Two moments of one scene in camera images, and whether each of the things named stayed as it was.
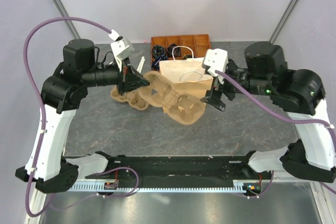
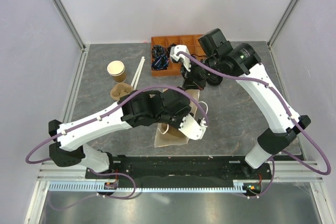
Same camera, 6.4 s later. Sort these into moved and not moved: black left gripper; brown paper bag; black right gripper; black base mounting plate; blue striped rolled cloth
Moved: black left gripper; brown paper bag; black right gripper
Not moved: black base mounting plate; blue striped rolled cloth
